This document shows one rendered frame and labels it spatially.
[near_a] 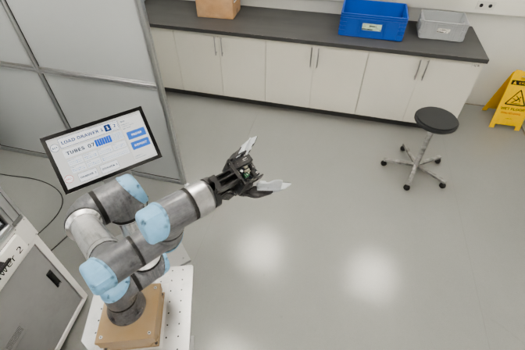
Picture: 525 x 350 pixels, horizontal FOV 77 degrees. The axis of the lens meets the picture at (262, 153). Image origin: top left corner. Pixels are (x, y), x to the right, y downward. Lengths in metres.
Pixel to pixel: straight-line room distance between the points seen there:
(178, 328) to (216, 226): 1.28
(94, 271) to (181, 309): 0.95
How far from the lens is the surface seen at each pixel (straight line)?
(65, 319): 2.57
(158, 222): 0.68
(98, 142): 1.97
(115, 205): 1.12
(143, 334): 1.57
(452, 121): 3.11
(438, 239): 3.03
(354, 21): 3.45
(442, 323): 2.69
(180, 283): 1.73
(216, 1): 3.77
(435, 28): 3.67
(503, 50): 4.41
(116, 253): 0.77
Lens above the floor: 2.28
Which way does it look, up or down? 43 degrees down
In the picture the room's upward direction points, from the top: straight up
